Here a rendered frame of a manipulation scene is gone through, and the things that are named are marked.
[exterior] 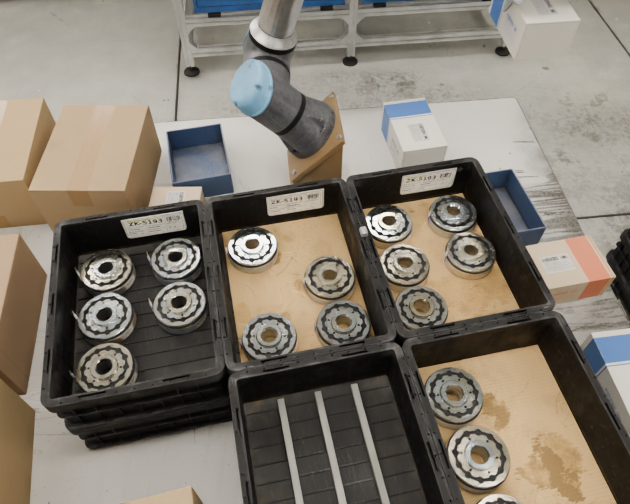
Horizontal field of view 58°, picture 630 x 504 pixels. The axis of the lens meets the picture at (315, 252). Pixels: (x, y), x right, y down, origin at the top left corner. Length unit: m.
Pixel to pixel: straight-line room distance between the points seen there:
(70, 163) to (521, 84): 2.34
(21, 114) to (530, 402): 1.36
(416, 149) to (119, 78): 2.03
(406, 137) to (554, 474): 0.88
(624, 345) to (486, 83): 2.06
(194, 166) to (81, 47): 2.00
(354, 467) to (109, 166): 0.87
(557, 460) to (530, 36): 0.86
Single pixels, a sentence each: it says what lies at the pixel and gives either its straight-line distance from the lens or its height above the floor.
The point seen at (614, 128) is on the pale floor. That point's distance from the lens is 3.09.
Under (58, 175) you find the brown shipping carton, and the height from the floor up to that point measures 0.86.
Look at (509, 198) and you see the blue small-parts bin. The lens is 1.56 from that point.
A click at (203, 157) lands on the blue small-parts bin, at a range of 1.62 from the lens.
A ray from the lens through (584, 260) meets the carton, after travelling 1.40.
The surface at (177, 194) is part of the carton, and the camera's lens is 1.43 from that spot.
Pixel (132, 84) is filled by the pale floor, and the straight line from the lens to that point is 3.14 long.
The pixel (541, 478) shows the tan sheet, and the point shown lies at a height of 0.83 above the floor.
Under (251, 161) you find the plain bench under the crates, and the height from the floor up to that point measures 0.70.
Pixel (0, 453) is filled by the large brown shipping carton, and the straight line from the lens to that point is 1.15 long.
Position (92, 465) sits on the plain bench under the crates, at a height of 0.70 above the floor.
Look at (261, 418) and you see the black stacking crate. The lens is 1.04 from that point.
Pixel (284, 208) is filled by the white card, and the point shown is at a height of 0.88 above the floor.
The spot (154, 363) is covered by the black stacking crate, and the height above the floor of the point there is 0.83.
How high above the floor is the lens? 1.80
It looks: 53 degrees down
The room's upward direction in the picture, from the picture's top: straight up
